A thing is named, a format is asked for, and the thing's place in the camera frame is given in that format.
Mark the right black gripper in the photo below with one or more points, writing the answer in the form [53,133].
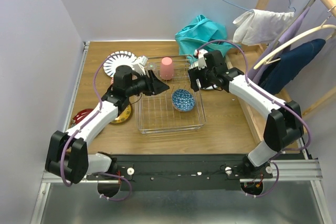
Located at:
[195,74]

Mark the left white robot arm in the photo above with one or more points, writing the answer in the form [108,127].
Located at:
[68,155]

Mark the blue patterned bowl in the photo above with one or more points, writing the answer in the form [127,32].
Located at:
[183,100]

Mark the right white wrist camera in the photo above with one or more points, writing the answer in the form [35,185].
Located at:
[200,63]

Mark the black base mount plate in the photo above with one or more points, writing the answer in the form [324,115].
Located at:
[182,172]

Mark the navy garment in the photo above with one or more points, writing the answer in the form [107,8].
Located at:
[278,74]

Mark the wooden clothes rack frame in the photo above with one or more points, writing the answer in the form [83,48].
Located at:
[254,119]

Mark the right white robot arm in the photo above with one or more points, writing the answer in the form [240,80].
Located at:
[282,124]

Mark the white garment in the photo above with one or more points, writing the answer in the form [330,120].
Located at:
[260,26]

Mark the clear glass cup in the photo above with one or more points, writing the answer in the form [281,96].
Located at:
[152,66]

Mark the red floral bowl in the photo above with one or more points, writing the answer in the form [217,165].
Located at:
[79,117]

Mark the gold black plate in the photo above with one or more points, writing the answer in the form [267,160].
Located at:
[124,116]

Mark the white watermelon plate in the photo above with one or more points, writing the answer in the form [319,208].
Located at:
[207,88]

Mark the grey metal hanger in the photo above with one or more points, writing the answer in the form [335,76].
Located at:
[308,5]

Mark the white blue striped plate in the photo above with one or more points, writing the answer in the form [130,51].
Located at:
[116,59]

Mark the teal cloth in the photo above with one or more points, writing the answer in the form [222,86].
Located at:
[200,31]

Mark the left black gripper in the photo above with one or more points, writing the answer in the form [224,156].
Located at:
[150,83]

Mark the wire dish rack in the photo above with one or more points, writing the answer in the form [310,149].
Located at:
[159,114]

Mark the pink plastic cup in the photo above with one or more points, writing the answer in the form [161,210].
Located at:
[167,68]

